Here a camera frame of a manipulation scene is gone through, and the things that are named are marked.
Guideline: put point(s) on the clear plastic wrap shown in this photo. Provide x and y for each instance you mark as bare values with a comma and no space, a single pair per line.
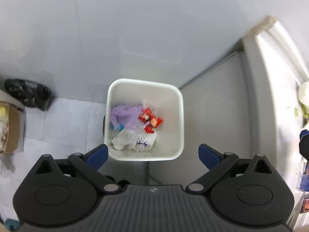
4,169

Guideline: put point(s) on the white trash bin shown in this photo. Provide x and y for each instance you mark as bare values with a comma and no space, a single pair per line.
169,116

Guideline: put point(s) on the black trash bag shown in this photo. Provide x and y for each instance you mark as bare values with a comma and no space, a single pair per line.
26,93

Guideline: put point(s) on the purple glove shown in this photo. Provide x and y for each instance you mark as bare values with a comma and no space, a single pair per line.
125,116

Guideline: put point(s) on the white foam net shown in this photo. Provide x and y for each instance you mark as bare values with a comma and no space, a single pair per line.
142,142
304,91

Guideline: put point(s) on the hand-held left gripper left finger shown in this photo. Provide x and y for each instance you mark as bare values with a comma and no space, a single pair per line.
99,154

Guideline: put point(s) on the cardboard box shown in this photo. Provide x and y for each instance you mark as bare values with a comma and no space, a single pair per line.
13,130

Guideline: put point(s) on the red picture packet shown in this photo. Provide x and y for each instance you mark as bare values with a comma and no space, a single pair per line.
306,205

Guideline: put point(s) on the clear plastic bottle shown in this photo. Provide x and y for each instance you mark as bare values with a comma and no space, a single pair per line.
119,140

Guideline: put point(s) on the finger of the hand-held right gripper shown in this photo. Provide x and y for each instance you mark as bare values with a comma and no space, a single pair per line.
305,147

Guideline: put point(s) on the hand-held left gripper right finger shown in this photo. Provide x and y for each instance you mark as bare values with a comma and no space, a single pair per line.
207,156

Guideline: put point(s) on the red snack packet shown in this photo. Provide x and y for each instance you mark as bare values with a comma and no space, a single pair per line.
149,120

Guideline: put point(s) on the teal object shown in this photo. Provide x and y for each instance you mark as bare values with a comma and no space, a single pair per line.
12,224

